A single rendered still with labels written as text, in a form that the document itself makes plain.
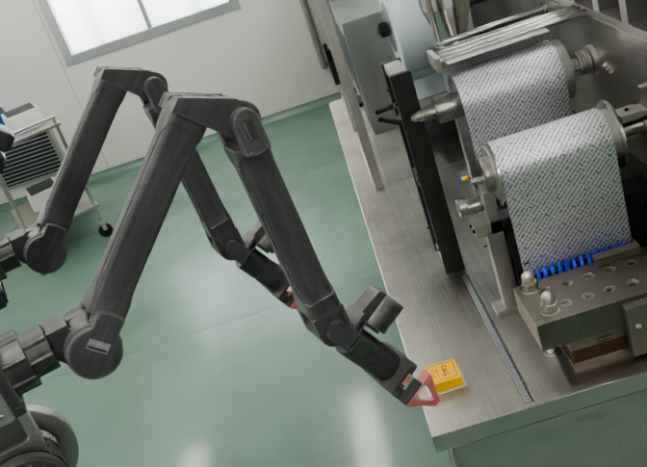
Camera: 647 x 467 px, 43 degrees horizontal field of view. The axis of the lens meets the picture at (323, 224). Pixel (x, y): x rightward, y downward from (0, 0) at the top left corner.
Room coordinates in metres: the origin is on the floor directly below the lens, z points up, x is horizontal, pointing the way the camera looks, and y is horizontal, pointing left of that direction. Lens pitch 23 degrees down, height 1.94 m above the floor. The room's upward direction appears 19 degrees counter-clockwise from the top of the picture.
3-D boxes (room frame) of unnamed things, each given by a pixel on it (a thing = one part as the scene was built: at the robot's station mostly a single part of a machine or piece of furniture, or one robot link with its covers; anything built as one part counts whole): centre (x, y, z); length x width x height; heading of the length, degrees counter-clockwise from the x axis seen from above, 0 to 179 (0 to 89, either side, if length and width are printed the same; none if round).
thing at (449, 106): (1.82, -0.37, 1.33); 0.06 x 0.06 x 0.06; 87
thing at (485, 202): (1.60, -0.33, 1.05); 0.06 x 0.05 x 0.31; 87
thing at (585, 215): (1.50, -0.49, 1.11); 0.23 x 0.01 x 0.18; 87
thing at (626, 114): (1.55, -0.67, 1.28); 0.06 x 0.05 x 0.02; 87
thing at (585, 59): (1.80, -0.68, 1.33); 0.07 x 0.07 x 0.07; 87
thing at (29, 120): (5.88, 1.85, 0.51); 0.91 x 0.58 x 1.02; 21
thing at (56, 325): (1.07, 0.39, 1.43); 0.10 x 0.05 x 0.09; 109
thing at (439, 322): (2.50, -0.47, 0.88); 2.52 x 0.66 x 0.04; 177
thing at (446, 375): (1.42, -0.13, 0.91); 0.07 x 0.07 x 0.02; 87
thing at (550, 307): (1.34, -0.36, 1.05); 0.04 x 0.04 x 0.04
